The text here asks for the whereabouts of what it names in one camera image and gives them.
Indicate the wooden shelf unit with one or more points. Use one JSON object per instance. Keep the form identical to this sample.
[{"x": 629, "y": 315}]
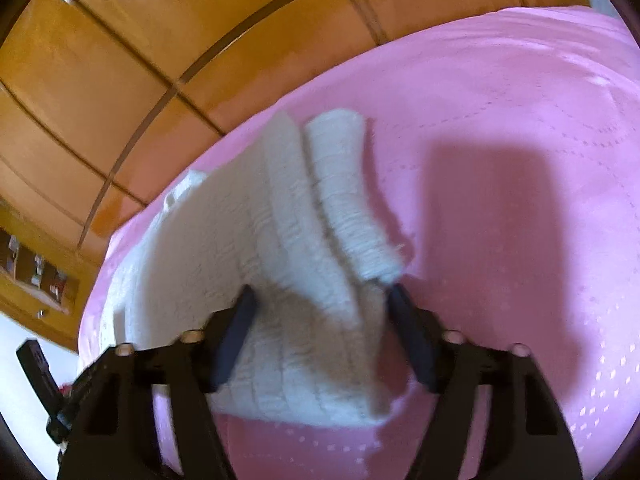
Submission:
[{"x": 35, "y": 280}]

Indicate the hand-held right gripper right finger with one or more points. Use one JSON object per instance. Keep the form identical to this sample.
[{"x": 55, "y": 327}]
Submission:
[{"x": 412, "y": 335}]

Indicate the white knitted garment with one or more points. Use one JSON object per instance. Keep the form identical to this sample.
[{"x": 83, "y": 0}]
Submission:
[{"x": 280, "y": 240}]

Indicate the pink bed sheet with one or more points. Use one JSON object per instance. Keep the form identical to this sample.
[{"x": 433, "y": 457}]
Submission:
[{"x": 500, "y": 210}]

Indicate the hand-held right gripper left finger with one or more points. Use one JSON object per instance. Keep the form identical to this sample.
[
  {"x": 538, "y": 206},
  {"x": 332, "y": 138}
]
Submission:
[{"x": 234, "y": 340}]

